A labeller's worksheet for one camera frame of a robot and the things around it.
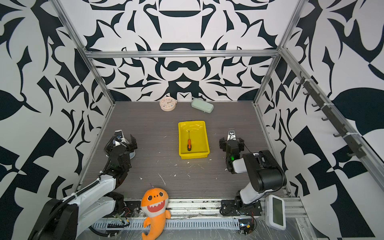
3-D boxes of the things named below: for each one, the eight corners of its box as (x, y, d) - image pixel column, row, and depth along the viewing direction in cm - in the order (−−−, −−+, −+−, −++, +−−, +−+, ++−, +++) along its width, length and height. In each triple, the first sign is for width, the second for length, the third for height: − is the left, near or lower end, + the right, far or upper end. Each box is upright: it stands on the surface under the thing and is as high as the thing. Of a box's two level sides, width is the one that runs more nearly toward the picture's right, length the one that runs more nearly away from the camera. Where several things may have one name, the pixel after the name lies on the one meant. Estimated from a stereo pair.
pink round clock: (158, 111, 117) (158, 108, 114) (161, 99, 125) (160, 96, 122) (176, 111, 117) (176, 108, 114) (177, 99, 125) (177, 96, 122)
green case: (189, 107, 119) (189, 105, 117) (193, 100, 124) (193, 98, 122) (211, 114, 115) (212, 112, 113) (215, 106, 120) (215, 104, 118)
